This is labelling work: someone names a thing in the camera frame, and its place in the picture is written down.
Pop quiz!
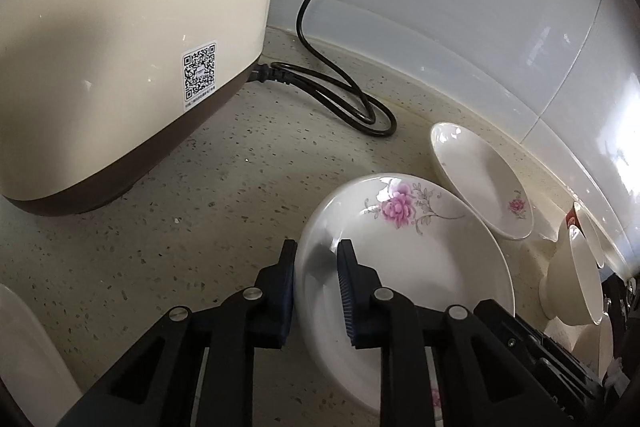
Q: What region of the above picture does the black power cord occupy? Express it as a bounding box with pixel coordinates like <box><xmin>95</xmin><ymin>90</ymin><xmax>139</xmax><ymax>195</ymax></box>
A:
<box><xmin>245</xmin><ymin>0</ymin><xmax>408</xmax><ymax>138</ymax></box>

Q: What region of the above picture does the small floral white plate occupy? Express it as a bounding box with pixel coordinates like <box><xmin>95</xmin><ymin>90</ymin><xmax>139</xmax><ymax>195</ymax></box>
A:
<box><xmin>431</xmin><ymin>122</ymin><xmax>535</xmax><ymax>241</ymax></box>

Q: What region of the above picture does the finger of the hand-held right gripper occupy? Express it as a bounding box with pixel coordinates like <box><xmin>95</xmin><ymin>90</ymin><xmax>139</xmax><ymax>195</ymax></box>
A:
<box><xmin>472</xmin><ymin>299</ymin><xmax>605</xmax><ymax>427</ymax></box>

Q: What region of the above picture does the cream rice cooker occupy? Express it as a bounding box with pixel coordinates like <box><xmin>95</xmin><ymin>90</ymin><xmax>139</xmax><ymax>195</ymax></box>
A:
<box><xmin>0</xmin><ymin>0</ymin><xmax>304</xmax><ymax>215</ymax></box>

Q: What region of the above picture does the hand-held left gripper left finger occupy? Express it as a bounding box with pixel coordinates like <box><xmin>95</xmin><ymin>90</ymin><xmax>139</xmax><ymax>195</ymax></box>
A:
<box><xmin>57</xmin><ymin>238</ymin><xmax>299</xmax><ymax>427</ymax></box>

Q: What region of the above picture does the white bowl with red band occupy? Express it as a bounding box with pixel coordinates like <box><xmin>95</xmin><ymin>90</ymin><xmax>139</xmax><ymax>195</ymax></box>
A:
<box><xmin>567</xmin><ymin>202</ymin><xmax>606</xmax><ymax>269</ymax></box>

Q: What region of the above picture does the white dish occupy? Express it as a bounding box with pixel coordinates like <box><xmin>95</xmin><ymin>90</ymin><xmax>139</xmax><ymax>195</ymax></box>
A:
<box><xmin>0</xmin><ymin>283</ymin><xmax>83</xmax><ymax>427</ymax></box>

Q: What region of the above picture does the large floral white plate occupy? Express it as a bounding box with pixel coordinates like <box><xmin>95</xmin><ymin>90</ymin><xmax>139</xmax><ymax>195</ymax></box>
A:
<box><xmin>294</xmin><ymin>173</ymin><xmax>516</xmax><ymax>414</ymax></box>

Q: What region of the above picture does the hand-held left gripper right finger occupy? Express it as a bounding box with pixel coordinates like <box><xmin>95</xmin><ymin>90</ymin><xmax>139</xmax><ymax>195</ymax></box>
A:
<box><xmin>336</xmin><ymin>239</ymin><xmax>576</xmax><ymax>427</ymax></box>

